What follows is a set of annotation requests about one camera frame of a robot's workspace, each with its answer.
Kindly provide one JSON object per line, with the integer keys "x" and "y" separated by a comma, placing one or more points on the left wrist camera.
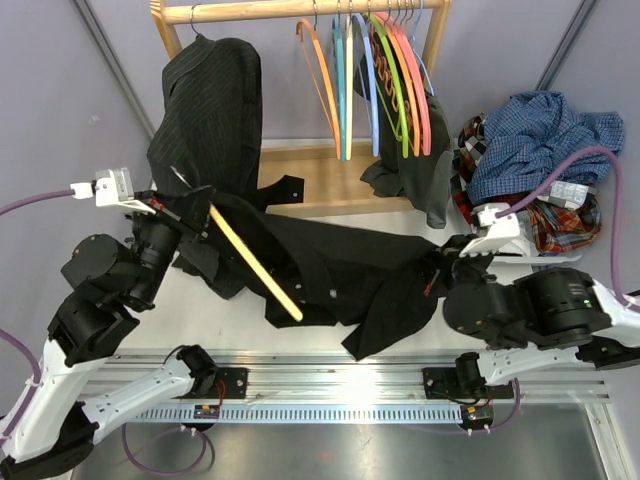
{"x": 114, "y": 188}

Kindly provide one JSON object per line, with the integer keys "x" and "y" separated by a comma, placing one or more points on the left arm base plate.
{"x": 231, "y": 382}

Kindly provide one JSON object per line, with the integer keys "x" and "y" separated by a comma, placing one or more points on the orange hanger on rack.
{"x": 410, "y": 100}

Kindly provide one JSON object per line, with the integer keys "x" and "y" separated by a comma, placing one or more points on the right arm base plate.
{"x": 446, "y": 383}

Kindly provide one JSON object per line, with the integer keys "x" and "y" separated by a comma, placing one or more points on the yellow hanger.
{"x": 255, "y": 260}

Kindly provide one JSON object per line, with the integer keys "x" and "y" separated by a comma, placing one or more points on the blue checked shirt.
{"x": 530, "y": 136}

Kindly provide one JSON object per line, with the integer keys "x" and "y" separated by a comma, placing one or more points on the teal hanger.
{"x": 339, "y": 65}

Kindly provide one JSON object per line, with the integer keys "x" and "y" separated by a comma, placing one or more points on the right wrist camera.
{"x": 492, "y": 229}

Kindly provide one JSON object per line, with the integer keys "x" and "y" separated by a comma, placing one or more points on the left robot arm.
{"x": 51, "y": 430}

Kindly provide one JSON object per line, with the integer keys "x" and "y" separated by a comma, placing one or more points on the green hanger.
{"x": 405, "y": 142}

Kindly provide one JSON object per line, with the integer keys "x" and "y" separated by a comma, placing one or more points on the pink hanger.
{"x": 421, "y": 142}

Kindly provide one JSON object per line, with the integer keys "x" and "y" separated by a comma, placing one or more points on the grey pinstriped shirt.
{"x": 211, "y": 131}

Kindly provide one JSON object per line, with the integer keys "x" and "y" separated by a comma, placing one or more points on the black white checked shirt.
{"x": 472, "y": 143}

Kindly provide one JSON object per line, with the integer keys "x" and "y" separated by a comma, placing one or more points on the wooden clothes rack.
{"x": 330, "y": 189}

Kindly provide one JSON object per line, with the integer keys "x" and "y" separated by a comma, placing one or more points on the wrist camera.
{"x": 492, "y": 229}
{"x": 114, "y": 188}

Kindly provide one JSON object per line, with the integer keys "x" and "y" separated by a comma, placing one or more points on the cream hanger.
{"x": 349, "y": 55}

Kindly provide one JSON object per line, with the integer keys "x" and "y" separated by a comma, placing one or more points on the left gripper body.
{"x": 157, "y": 202}

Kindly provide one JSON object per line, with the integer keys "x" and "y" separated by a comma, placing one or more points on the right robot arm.
{"x": 556, "y": 316}

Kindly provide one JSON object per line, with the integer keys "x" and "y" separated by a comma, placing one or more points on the light blue hanger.
{"x": 414, "y": 19}

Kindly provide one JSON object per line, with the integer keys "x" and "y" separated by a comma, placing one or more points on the dark green shirt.
{"x": 423, "y": 180}

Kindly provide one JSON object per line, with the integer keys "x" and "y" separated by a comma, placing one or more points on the aluminium rail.
{"x": 333, "y": 378}

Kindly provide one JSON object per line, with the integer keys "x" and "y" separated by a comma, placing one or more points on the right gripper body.
{"x": 467, "y": 270}

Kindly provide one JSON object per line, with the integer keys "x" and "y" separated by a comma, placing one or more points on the red plaid shirt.
{"x": 566, "y": 217}

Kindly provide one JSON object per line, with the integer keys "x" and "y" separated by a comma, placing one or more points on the brown wavy hanger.
{"x": 385, "y": 77}

